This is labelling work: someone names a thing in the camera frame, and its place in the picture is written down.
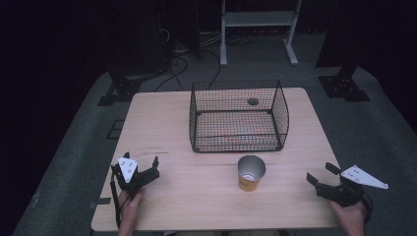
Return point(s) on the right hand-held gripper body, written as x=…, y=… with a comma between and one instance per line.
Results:
x=347, y=187

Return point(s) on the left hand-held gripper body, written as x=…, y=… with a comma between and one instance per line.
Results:
x=129, y=175

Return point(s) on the metal cup with orange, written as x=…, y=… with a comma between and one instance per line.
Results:
x=250, y=173

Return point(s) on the person's right hand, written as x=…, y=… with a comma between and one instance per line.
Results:
x=349, y=218

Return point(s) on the person's left hand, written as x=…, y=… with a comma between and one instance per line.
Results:
x=131, y=209

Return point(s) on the dark tape strip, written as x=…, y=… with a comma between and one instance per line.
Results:
x=101, y=202

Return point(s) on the black stand base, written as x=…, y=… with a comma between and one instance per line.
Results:
x=124, y=88
x=344, y=87

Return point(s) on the dark round table grommet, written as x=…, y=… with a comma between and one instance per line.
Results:
x=252, y=101

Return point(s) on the white metal stand frame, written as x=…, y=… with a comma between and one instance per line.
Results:
x=259, y=19

